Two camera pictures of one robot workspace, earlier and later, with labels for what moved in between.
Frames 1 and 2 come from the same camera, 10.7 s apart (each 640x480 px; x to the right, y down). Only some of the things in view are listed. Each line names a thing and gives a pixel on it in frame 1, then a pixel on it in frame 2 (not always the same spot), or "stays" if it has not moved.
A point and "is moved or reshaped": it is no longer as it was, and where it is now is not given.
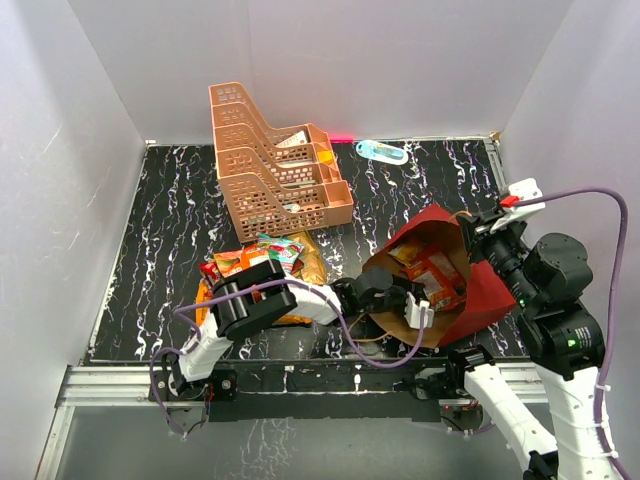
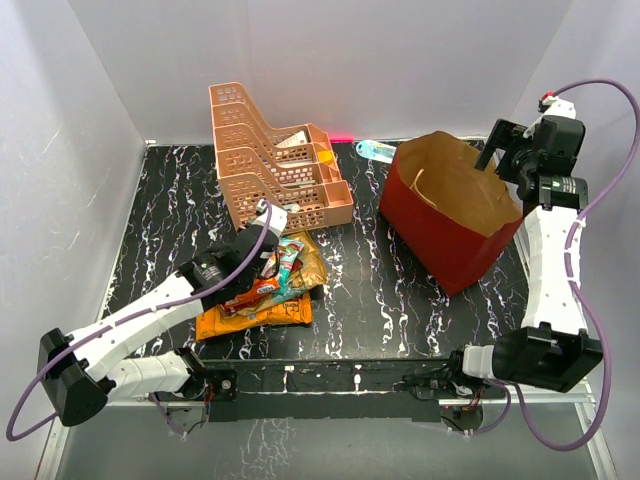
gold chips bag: (312, 268) stays
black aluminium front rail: (343, 390) stays
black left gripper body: (393, 298) to (258, 274)
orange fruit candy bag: (445, 287) is moved or reshaped
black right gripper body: (503, 250) to (517, 157)
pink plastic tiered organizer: (276, 179) stays
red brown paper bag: (488, 296) to (445, 217)
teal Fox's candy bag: (283, 250) stays
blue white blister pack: (377, 151) stays
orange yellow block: (325, 157) stays
